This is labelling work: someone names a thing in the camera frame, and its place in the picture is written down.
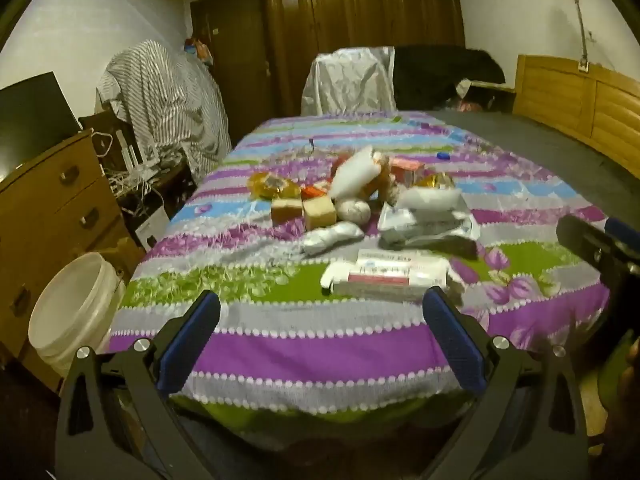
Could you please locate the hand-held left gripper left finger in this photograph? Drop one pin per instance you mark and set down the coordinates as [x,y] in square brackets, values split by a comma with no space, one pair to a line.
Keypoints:
[192,337]

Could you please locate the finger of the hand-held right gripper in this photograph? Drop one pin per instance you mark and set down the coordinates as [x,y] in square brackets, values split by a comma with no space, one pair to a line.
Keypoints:
[625,229]
[582,240]

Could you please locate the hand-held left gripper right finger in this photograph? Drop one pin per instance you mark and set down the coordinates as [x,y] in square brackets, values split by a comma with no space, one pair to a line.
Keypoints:
[452,340]

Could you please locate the white plastic bucket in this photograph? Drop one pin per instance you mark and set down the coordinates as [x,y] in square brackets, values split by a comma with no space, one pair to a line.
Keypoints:
[75,305]

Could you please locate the yellow sponge cube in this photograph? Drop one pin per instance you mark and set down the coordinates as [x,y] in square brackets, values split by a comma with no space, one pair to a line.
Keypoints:
[286,209]
[320,212]

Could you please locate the white and red long box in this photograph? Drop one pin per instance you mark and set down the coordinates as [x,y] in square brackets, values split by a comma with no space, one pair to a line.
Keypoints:
[395,275]

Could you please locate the grey mattress sheet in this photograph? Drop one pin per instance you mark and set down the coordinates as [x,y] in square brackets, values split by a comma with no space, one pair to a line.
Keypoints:
[550,150]

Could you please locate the striped floral bedspread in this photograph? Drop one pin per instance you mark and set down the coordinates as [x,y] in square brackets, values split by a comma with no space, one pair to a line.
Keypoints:
[300,355]

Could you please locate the clear plastic bag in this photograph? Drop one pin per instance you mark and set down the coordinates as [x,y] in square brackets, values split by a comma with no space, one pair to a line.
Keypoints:
[425,234]

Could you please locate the white tube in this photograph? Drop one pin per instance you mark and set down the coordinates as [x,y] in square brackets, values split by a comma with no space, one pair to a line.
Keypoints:
[339,274]

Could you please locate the white plastic packet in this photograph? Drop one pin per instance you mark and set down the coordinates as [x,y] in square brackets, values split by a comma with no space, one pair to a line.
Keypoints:
[430,201]

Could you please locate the wooden headboard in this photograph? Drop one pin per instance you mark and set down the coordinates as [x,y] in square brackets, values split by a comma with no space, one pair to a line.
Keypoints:
[565,100]

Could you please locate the white crumpled paper ball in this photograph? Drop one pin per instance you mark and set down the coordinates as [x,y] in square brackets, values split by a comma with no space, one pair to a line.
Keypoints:
[352,211]

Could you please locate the orange plastic wrapper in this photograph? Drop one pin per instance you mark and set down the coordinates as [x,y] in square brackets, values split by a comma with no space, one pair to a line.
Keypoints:
[272,185]

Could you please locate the red plastic bag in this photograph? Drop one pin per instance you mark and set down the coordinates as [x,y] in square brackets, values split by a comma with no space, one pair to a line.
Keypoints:
[467,105]

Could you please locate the red cardboard box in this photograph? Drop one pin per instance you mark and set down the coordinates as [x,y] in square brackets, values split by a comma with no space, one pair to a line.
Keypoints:
[407,167]

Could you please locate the small red packet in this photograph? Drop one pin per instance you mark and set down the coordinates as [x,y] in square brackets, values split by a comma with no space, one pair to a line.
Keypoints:
[315,192]

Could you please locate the white plastic bag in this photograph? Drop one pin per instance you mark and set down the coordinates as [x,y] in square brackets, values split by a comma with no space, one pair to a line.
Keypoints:
[355,172]

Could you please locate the white router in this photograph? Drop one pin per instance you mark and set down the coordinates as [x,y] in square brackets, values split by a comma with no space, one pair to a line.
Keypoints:
[131,152]

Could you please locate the wooden dresser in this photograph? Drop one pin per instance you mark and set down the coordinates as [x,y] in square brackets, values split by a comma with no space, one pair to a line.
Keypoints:
[45,200]

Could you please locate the dark cloth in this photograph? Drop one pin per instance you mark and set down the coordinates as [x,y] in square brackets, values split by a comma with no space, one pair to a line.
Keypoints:
[440,75]

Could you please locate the grey striped cloth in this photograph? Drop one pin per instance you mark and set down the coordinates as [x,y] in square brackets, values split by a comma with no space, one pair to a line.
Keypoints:
[160,95]

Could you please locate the black monitor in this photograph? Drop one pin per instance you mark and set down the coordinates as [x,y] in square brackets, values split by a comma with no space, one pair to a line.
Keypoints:
[30,120]

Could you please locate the white plastic-covered chair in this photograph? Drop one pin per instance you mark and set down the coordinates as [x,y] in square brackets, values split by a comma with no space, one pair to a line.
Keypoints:
[350,80]

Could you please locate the dark wooden door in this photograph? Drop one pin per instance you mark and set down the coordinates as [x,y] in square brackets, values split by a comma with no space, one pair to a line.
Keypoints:
[235,60]

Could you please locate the orange and blue bag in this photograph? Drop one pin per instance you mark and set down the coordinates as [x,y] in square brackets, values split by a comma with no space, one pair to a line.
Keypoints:
[197,50]

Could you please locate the dark wooden wardrobe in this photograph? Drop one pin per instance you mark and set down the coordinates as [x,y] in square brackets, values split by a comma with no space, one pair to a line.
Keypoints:
[360,5]

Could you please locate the wall socket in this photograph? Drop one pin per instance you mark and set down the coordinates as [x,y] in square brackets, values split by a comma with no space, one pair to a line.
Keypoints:
[583,65]

